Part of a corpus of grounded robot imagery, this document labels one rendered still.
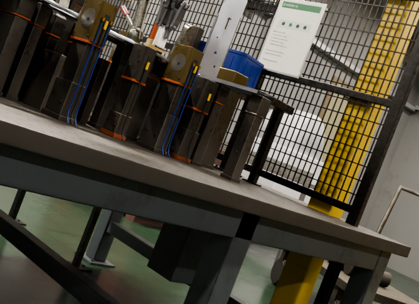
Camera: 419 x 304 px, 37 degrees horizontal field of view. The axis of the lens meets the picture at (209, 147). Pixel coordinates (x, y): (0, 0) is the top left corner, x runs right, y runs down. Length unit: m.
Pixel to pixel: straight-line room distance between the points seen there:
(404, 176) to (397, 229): 0.81
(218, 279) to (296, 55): 1.14
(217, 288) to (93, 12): 0.81
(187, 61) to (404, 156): 8.21
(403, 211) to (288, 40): 7.43
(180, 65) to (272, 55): 0.69
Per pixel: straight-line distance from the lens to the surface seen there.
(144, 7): 2.33
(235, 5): 2.40
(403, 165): 9.97
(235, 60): 2.44
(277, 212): 1.66
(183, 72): 1.94
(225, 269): 1.65
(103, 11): 1.75
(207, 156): 2.24
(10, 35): 1.80
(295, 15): 2.58
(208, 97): 2.06
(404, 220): 9.79
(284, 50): 2.54
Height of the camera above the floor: 0.79
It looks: level
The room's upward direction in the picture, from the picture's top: 21 degrees clockwise
